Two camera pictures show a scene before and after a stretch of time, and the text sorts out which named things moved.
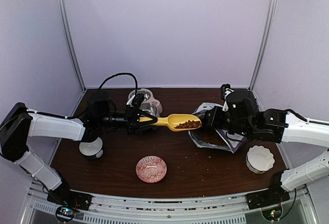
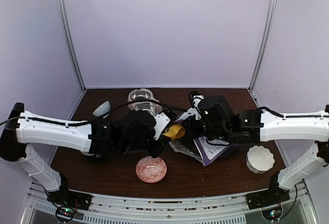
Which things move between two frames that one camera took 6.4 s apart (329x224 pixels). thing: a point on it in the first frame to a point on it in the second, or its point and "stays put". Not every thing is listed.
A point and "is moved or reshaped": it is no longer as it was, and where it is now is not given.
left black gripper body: [129, 117] to [154, 151]
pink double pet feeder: [150, 104] stays put
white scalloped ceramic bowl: [259, 159] stays put
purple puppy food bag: [206, 136] is moved or reshaped
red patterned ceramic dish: [151, 169] stays put
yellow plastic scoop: [172, 120] is moved or reshaped
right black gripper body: [215, 122] to [192, 133]
